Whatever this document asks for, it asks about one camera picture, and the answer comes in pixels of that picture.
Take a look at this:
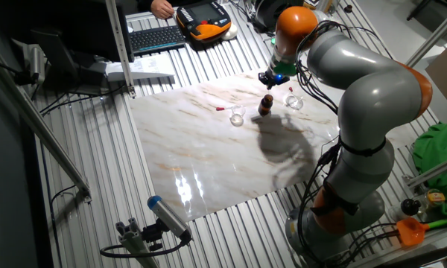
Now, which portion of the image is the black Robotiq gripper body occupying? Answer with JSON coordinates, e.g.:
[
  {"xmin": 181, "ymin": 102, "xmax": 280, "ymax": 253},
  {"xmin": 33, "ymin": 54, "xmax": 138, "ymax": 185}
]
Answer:
[{"xmin": 258, "ymin": 69, "xmax": 290, "ymax": 86}]

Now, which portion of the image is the person hand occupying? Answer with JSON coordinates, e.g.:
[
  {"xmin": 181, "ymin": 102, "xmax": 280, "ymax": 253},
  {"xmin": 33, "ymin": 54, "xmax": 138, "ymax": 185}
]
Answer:
[{"xmin": 150, "ymin": 0, "xmax": 176, "ymax": 20}]

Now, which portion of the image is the brown glass bottle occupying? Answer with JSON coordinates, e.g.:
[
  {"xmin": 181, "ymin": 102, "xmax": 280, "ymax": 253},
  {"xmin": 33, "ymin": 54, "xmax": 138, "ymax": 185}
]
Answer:
[{"xmin": 257, "ymin": 94, "xmax": 275, "ymax": 116}]

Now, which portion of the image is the clear glass beaker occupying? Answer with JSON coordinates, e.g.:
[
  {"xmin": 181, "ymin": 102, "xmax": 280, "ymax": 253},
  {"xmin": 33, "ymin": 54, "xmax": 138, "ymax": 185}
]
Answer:
[
  {"xmin": 285, "ymin": 91, "xmax": 305, "ymax": 112},
  {"xmin": 229, "ymin": 103, "xmax": 247, "ymax": 127}
]

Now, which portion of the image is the white round object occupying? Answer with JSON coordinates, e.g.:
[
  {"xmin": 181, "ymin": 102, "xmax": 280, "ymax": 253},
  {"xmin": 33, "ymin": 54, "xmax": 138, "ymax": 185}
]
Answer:
[{"xmin": 221, "ymin": 24, "xmax": 239, "ymax": 41}]

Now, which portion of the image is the black filament spool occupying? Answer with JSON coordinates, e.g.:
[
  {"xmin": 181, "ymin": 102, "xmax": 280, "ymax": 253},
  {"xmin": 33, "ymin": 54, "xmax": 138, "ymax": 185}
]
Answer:
[{"xmin": 253, "ymin": 0, "xmax": 288, "ymax": 34}]

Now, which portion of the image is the orange black teach pendant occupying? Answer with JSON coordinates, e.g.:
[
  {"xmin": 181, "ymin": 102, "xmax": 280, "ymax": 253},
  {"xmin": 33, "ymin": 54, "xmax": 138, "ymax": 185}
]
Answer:
[{"xmin": 175, "ymin": 1, "xmax": 233, "ymax": 42}]

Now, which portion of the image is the marble pattern sheet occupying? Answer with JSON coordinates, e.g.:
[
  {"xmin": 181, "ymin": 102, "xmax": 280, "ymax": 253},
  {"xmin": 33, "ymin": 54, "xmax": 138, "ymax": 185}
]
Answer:
[{"xmin": 129, "ymin": 61, "xmax": 416, "ymax": 223}]

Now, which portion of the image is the black keyboard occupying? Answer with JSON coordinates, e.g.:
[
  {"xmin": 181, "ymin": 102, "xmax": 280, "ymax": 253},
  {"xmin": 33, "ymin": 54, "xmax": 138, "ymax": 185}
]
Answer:
[{"xmin": 128, "ymin": 25, "xmax": 187, "ymax": 57}]

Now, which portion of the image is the white paper sheet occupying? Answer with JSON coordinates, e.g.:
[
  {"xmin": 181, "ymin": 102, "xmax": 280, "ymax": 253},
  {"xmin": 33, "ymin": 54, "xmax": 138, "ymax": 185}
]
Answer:
[{"xmin": 104, "ymin": 54, "xmax": 176, "ymax": 83}]

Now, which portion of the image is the green cloth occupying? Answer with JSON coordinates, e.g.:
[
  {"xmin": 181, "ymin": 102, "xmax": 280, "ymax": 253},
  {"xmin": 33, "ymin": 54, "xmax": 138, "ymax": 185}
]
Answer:
[{"xmin": 411, "ymin": 122, "xmax": 447, "ymax": 219}]

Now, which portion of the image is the black monitor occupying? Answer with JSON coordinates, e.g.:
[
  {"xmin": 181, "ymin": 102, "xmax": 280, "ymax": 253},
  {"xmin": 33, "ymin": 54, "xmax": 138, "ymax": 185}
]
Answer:
[{"xmin": 57, "ymin": 0, "xmax": 135, "ymax": 63}]

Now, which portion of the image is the clear bottle black cap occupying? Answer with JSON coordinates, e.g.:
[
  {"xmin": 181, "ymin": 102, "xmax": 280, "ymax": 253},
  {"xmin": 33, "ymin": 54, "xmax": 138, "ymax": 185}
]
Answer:
[{"xmin": 387, "ymin": 198, "xmax": 422, "ymax": 223}]

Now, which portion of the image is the jar with yellow lid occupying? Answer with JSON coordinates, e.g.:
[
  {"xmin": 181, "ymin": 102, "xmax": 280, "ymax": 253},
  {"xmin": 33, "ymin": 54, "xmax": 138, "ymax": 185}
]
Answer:
[{"xmin": 424, "ymin": 188, "xmax": 447, "ymax": 208}]

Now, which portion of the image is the short aluminium profile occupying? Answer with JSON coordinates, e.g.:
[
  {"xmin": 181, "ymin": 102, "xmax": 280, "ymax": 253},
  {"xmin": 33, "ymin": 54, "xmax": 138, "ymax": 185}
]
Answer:
[{"xmin": 115, "ymin": 217, "xmax": 161, "ymax": 268}]

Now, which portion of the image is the black monitor stand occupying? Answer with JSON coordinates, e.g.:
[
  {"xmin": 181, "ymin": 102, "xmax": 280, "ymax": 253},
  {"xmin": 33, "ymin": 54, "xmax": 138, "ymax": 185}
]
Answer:
[{"xmin": 31, "ymin": 28, "xmax": 109, "ymax": 96}]

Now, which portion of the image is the black cable bundle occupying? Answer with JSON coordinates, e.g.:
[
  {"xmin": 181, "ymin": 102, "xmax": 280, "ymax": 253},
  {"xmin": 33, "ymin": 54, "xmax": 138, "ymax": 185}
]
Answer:
[{"xmin": 294, "ymin": 20, "xmax": 399, "ymax": 268}]

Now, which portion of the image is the aluminium frame post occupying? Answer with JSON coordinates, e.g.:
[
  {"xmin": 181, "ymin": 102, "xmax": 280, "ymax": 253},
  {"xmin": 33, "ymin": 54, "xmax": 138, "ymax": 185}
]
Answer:
[
  {"xmin": 104, "ymin": 0, "xmax": 137, "ymax": 98},
  {"xmin": 317, "ymin": 0, "xmax": 336, "ymax": 15},
  {"xmin": 405, "ymin": 1, "xmax": 447, "ymax": 70}
]

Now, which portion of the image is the silver camera blue cap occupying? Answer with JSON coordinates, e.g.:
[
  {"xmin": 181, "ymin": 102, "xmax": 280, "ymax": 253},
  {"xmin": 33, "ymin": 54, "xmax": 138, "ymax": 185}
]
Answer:
[{"xmin": 147, "ymin": 195, "xmax": 193, "ymax": 243}]

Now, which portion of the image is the aluminium frame strut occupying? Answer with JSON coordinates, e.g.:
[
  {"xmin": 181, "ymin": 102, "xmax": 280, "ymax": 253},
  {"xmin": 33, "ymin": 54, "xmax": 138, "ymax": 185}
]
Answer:
[
  {"xmin": 0, "ymin": 51, "xmax": 93, "ymax": 204},
  {"xmin": 402, "ymin": 152, "xmax": 447, "ymax": 189}
]

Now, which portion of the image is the black camera clamp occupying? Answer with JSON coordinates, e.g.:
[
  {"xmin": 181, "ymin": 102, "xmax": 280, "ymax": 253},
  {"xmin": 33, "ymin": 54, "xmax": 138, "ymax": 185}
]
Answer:
[{"xmin": 141, "ymin": 219, "xmax": 168, "ymax": 252}]

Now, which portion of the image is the orange funnel green handle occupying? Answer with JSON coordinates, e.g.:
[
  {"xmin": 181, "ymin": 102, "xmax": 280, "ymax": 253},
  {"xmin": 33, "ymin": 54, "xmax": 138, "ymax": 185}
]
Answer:
[{"xmin": 396, "ymin": 216, "xmax": 447, "ymax": 246}]

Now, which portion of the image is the black camera cable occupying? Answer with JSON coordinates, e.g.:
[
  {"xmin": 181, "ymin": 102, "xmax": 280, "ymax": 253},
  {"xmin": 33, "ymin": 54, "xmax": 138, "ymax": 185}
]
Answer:
[{"xmin": 99, "ymin": 237, "xmax": 193, "ymax": 259}]

